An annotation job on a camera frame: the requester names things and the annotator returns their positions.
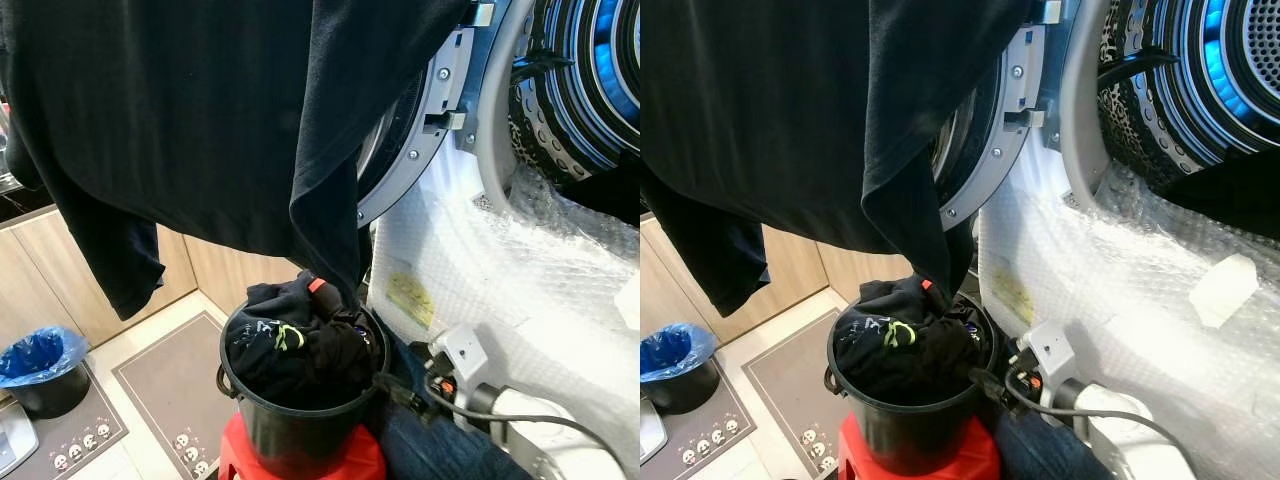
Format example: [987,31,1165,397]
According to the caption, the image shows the dark cloth at drum opening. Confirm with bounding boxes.
[1158,148,1280,243]
[556,155,641,229]

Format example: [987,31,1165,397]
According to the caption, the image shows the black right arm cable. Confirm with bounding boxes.
[1008,382,1193,453]
[428,384,613,453]

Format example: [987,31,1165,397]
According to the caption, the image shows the white washing machine in bubble wrap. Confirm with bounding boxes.
[366,0,641,480]
[975,0,1280,480]

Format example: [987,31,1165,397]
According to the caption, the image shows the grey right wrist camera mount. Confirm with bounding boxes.
[432,324,492,389]
[1017,321,1077,387]

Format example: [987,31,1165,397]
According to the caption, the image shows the black plastic bucket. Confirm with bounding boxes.
[824,300,1000,477]
[216,296,392,480]

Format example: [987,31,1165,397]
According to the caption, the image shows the grey round washer door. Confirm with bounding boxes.
[355,0,503,231]
[932,0,1067,233]

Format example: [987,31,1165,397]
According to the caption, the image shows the blue denim jeans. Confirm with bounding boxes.
[378,335,536,480]
[984,345,1113,480]

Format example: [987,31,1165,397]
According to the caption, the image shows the perforated steel washer drum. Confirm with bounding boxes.
[508,0,641,186]
[1095,0,1280,193]

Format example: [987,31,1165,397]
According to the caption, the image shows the pile of black clothes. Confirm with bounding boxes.
[834,275,988,407]
[227,270,383,408]

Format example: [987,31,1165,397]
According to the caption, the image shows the grey floor mat with panda prints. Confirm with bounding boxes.
[640,368,758,480]
[0,364,130,480]

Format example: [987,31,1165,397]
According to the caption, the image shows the yellow sticker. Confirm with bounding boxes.
[991,264,1037,324]
[387,271,437,330]

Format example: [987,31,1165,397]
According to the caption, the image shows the white flat floor device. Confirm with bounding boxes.
[640,394,670,464]
[0,398,40,477]

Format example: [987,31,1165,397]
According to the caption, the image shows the light wooden cabinet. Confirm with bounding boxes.
[0,204,303,348]
[640,214,903,349]

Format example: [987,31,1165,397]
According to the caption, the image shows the white paper label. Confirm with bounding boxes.
[614,274,641,333]
[1188,252,1260,330]

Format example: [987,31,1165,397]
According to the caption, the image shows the black bin with blue bag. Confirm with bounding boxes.
[0,326,92,420]
[640,321,720,417]

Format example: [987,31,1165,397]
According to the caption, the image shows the black long-sleeved garment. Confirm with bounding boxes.
[0,0,473,322]
[640,0,1033,319]

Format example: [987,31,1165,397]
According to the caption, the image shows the red plastic stool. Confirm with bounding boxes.
[837,411,1002,480]
[217,411,389,480]

